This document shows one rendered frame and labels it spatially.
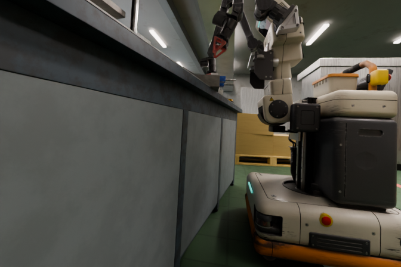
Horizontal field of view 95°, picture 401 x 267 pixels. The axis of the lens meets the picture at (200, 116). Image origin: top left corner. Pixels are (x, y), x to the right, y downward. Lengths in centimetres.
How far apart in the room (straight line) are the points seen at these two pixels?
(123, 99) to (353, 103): 94
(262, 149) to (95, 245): 293
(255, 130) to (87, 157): 290
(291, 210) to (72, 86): 92
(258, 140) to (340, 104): 226
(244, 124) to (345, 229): 229
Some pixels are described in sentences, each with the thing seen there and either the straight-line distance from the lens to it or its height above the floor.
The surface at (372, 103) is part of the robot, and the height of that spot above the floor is 75.
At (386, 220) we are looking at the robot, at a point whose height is 26.
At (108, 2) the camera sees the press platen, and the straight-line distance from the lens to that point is 179.
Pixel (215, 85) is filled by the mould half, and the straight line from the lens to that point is 88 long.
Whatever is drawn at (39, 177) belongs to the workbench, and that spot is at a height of 52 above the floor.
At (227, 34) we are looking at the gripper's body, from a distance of 105.
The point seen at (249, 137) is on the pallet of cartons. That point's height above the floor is 44.
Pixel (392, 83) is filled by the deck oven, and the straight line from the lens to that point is 473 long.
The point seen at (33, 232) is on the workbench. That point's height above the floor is 44.
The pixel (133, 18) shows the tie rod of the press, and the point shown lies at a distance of 184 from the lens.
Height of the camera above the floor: 62
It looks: 2 degrees up
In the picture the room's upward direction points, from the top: 3 degrees clockwise
